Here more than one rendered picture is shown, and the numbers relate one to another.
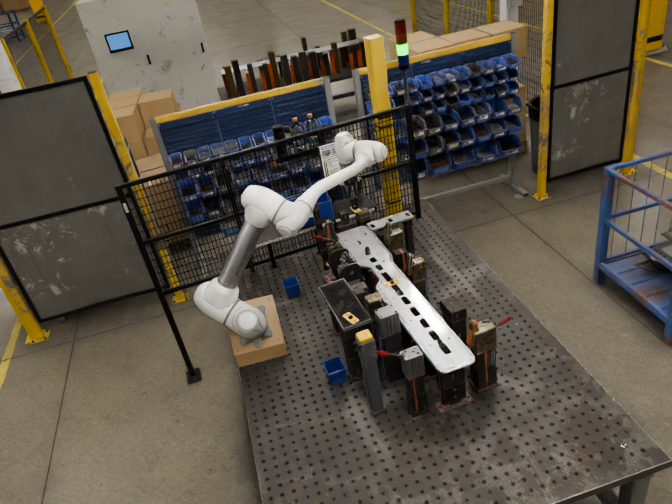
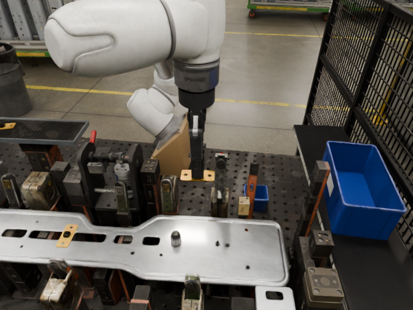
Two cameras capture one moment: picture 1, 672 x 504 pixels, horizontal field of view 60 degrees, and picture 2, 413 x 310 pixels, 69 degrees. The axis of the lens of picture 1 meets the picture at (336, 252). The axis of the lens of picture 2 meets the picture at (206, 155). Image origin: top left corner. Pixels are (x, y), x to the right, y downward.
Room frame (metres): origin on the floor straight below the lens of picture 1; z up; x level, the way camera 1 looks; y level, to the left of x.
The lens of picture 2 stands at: (3.07, -0.67, 1.77)
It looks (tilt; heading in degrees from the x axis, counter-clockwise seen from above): 38 degrees down; 108
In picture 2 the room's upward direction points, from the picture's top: straight up
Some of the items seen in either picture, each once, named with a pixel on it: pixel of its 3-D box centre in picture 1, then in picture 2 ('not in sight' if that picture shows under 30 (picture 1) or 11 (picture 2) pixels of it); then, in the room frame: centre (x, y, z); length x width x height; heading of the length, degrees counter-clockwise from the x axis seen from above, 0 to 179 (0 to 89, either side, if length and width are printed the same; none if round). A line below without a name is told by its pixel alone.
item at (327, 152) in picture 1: (337, 162); not in sight; (3.50, -0.12, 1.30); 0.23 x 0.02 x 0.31; 104
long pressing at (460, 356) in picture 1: (394, 285); (60, 238); (2.47, -0.27, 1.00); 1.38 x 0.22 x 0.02; 14
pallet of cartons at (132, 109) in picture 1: (152, 140); not in sight; (7.03, 1.98, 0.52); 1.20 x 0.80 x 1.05; 6
